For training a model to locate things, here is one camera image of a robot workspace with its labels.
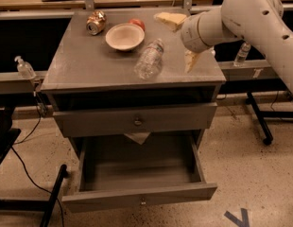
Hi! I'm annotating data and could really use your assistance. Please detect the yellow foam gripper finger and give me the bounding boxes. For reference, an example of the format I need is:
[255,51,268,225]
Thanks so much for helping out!
[154,12,187,32]
[184,50,200,73]

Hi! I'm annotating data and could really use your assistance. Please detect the clear plastic water bottle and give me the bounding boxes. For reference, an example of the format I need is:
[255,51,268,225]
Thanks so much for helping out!
[134,39,164,80]

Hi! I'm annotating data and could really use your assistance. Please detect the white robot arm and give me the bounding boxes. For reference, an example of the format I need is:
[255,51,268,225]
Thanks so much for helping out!
[154,0,293,95]

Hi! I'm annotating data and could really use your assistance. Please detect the background water bottle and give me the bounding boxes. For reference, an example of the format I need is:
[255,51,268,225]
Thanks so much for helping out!
[233,42,251,67]

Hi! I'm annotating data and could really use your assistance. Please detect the upper grey drawer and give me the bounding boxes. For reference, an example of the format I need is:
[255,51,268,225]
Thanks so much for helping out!
[53,103,217,137]

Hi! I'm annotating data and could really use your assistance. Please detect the grey drawer cabinet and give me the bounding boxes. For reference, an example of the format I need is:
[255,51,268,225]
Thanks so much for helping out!
[41,7,227,140]

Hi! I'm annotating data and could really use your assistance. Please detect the white paper under drawer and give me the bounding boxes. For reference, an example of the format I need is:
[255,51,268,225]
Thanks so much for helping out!
[125,132,150,145]

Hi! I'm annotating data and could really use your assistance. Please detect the open middle drawer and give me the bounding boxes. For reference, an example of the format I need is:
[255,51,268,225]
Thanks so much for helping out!
[62,131,217,212]

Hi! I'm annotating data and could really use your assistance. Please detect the sanitizer pump bottle left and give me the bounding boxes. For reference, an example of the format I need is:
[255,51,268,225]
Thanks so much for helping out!
[14,56,37,79]

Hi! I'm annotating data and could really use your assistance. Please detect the red apple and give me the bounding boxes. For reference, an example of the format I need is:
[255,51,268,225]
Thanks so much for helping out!
[129,18,146,31]

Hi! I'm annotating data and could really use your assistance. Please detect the beige paper bowl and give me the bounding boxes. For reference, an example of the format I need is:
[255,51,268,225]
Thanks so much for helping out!
[105,23,145,51]

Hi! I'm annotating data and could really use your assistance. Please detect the black rolling stand base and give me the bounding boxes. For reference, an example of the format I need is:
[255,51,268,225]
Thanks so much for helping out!
[245,92,293,147]

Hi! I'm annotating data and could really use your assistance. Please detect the crushed golden soda can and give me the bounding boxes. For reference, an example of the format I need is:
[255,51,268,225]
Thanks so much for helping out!
[86,10,107,36]

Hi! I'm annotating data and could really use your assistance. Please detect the black stand leg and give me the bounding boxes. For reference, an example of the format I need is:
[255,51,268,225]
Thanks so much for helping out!
[0,165,67,227]

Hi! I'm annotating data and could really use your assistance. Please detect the black floor cable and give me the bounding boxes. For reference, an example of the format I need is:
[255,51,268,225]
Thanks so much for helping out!
[9,92,65,227]

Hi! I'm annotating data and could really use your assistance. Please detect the grey metal rail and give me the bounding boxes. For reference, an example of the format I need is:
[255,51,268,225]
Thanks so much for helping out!
[0,60,284,95]

